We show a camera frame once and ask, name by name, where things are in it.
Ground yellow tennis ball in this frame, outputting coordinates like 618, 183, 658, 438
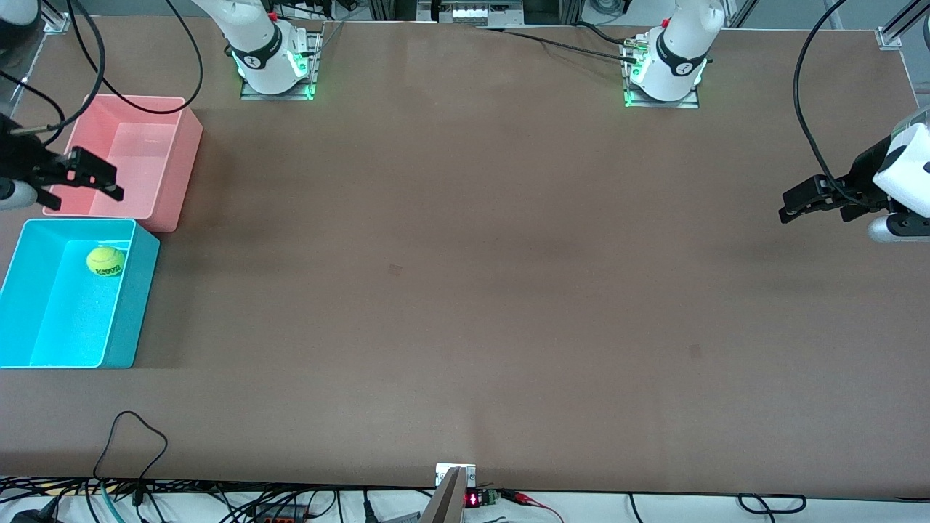
86, 246, 126, 278

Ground pink plastic bin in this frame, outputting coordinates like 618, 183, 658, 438
42, 94, 204, 233

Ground blue plastic bin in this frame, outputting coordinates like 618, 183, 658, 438
0, 218, 161, 370

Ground black device with lights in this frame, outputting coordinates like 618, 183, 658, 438
418, 0, 525, 26

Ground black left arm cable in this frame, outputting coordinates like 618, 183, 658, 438
792, 0, 884, 210

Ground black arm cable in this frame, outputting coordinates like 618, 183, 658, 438
11, 0, 107, 139
792, 0, 884, 210
67, 0, 204, 115

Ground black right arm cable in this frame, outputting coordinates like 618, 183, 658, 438
67, 0, 204, 115
11, 0, 107, 139

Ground aluminium corner bracket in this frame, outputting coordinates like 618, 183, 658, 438
876, 0, 930, 50
42, 0, 71, 34

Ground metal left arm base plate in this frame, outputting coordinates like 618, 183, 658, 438
623, 36, 700, 110

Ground thin black looped cable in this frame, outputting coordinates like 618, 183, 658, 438
92, 410, 169, 507

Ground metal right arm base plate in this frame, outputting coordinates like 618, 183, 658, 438
240, 31, 322, 101

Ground black base power cable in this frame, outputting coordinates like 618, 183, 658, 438
465, 22, 644, 62

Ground black coiled cable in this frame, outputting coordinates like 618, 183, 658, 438
737, 493, 808, 514

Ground red clip wires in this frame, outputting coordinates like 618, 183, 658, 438
500, 489, 566, 523

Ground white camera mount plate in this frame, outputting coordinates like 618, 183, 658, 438
435, 463, 477, 489

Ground grey camera pole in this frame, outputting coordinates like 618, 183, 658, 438
419, 466, 468, 523

